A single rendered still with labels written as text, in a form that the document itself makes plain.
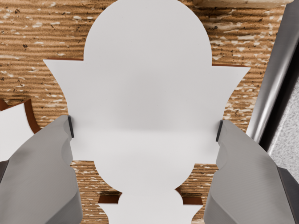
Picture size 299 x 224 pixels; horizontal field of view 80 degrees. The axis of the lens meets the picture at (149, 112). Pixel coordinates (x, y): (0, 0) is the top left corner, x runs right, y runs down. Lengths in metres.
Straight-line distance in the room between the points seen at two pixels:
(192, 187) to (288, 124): 0.13
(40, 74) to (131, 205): 0.17
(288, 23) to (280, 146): 0.14
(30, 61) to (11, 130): 0.07
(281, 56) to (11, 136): 0.26
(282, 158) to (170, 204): 0.15
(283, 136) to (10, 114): 0.28
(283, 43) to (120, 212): 0.25
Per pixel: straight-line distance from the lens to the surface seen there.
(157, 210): 0.25
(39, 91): 0.19
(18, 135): 0.21
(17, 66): 0.19
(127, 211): 0.25
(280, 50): 0.21
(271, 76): 0.21
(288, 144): 0.27
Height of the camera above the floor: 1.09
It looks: 64 degrees down
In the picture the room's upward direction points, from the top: 180 degrees clockwise
